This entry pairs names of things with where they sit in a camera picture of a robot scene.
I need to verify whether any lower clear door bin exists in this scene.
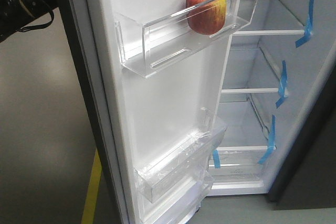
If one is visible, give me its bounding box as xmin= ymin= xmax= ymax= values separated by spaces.
xmin=134 ymin=107 xmax=227 ymax=203

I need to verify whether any blue tape strip lower right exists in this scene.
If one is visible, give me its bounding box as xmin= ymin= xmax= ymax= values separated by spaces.
xmin=258 ymin=115 xmax=276 ymax=165

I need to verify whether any yellow floor tape line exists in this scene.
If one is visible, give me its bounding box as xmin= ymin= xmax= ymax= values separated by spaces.
xmin=0 ymin=0 xmax=103 ymax=224

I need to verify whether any blue tape strip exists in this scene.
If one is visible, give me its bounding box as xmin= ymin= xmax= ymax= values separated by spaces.
xmin=276 ymin=60 xmax=288 ymax=108
xmin=212 ymin=150 xmax=221 ymax=169
xmin=258 ymin=115 xmax=276 ymax=165
xmin=295 ymin=0 xmax=314 ymax=48

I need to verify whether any clear door bin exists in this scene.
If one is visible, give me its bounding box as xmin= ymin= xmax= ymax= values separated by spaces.
xmin=115 ymin=0 xmax=258 ymax=78
xmin=139 ymin=171 xmax=215 ymax=224
xmin=134 ymin=107 xmax=227 ymax=203

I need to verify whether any clear crisper drawer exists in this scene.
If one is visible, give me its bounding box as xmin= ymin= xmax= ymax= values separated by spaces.
xmin=208 ymin=147 xmax=265 ymax=183

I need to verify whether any blue tape strip lower left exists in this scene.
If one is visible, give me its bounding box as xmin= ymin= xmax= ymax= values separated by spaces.
xmin=212 ymin=150 xmax=221 ymax=169

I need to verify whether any blue tape strip upper right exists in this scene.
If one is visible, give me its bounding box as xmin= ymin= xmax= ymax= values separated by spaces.
xmin=295 ymin=0 xmax=314 ymax=48

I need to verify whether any blue tape strip middle right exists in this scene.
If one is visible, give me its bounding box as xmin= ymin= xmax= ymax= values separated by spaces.
xmin=276 ymin=60 xmax=288 ymax=108

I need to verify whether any fridge door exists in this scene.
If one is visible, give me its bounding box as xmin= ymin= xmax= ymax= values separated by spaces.
xmin=49 ymin=0 xmax=265 ymax=224

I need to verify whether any red yellow apple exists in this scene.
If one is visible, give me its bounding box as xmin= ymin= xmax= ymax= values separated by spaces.
xmin=186 ymin=0 xmax=226 ymax=35

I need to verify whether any bottom clear door bin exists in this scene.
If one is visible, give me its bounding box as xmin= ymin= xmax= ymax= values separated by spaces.
xmin=139 ymin=171 xmax=215 ymax=224

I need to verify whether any upper clear door bin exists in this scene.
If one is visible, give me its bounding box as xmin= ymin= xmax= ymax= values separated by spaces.
xmin=115 ymin=0 xmax=258 ymax=78

